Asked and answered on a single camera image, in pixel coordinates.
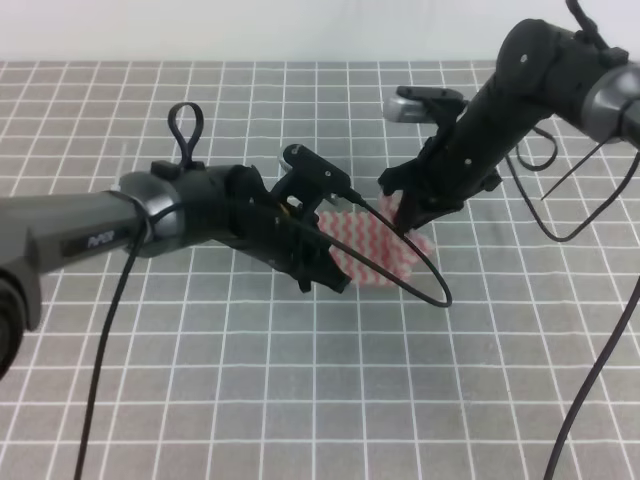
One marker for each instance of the grey grid tablecloth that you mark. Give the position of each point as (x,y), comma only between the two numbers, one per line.
(219,368)

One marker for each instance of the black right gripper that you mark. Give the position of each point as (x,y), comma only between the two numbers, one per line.
(461,161)

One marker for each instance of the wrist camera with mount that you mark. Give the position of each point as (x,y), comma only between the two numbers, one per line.
(310,179)
(424,105)

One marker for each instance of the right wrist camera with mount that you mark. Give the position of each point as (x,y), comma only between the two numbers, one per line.
(424,105)

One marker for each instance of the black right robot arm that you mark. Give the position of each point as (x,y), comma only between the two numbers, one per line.
(541,70)

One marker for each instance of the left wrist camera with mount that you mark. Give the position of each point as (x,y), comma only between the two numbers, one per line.
(310,179)

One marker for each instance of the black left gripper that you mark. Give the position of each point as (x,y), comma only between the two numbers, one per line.
(257,225)

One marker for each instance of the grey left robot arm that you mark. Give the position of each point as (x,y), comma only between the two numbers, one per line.
(171,208)

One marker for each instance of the pink white wavy towel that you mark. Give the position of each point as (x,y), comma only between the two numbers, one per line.
(364,233)

